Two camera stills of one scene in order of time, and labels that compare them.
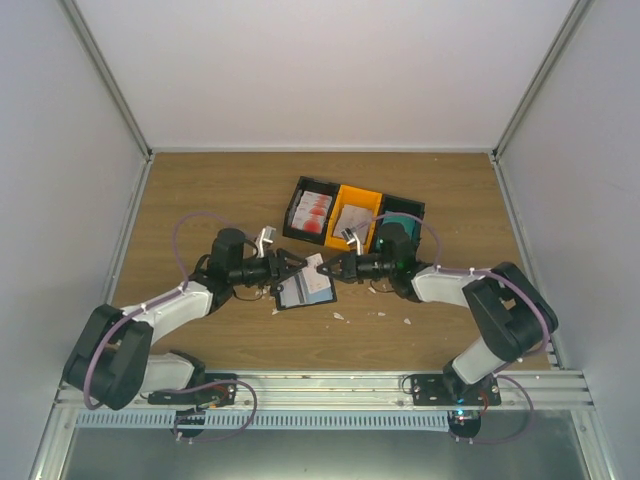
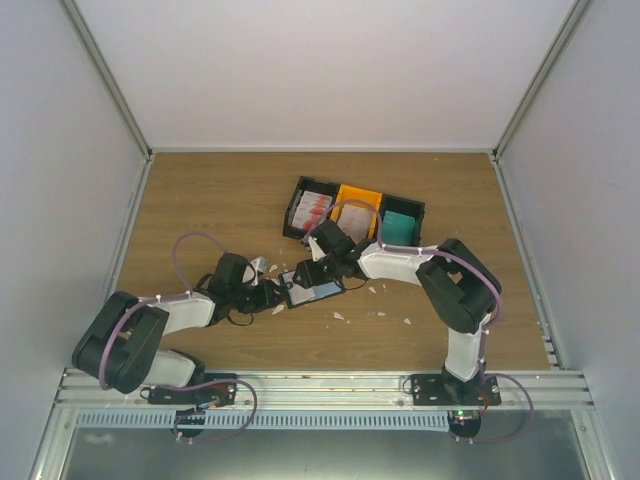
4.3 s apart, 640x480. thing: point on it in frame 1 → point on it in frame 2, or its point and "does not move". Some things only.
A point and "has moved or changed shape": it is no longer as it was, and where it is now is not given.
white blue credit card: [315, 281] has moved or changed shape
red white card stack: [312, 212] does not move
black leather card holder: [306, 288] has moved or changed shape
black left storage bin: [310, 185] does not move
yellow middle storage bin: [355, 197] does not move
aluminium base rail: [369, 391] does not move
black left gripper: [276, 275] → [267, 296]
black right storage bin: [391, 204] does not move
